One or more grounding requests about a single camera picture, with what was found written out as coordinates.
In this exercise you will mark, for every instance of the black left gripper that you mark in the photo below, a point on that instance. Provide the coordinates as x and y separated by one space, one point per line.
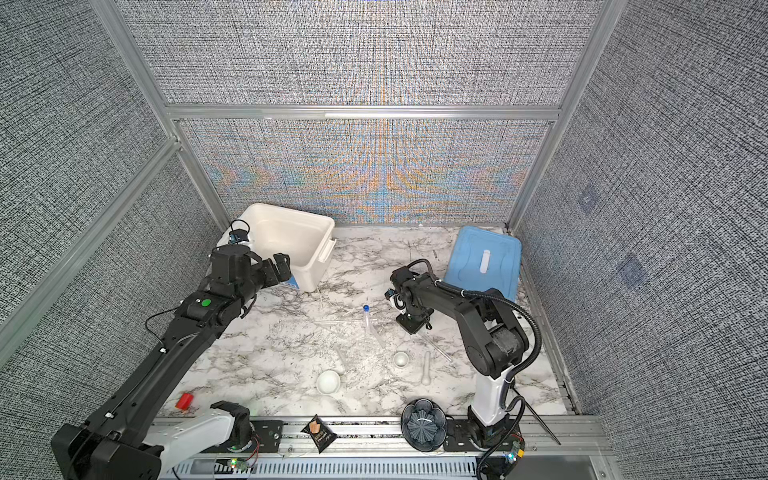
273 276

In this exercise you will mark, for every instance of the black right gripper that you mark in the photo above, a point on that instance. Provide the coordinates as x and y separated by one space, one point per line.
408 327

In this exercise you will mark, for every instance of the blue-capped test tube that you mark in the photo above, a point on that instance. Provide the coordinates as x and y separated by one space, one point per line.
368 320
437 349

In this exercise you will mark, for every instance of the white plastic storage bin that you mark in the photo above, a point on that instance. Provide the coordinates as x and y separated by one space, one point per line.
305 237

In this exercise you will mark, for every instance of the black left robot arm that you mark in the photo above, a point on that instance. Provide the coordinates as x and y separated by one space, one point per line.
110 443

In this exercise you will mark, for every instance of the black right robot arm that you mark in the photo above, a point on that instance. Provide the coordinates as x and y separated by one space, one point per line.
500 339

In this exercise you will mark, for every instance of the small white mortar bowl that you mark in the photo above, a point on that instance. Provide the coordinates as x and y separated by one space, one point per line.
400 359

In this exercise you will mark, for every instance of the blue plastic bin lid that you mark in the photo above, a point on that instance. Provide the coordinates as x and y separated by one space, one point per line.
482 260

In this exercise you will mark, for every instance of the white round dish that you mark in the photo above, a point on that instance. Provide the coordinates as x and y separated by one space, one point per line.
328 382

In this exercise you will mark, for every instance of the black snack packet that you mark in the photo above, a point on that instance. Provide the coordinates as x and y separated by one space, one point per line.
321 435

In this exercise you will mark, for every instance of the small red cap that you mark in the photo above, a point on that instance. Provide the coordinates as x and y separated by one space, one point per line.
184 401

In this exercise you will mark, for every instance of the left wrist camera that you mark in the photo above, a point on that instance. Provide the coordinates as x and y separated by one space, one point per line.
238 236

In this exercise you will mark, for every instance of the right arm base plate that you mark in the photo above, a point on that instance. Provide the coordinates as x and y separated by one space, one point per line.
459 436

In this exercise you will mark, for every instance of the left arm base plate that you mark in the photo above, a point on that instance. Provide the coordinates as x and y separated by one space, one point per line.
265 437

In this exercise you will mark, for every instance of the aluminium front rail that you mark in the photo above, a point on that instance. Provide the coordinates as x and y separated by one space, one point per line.
374 448

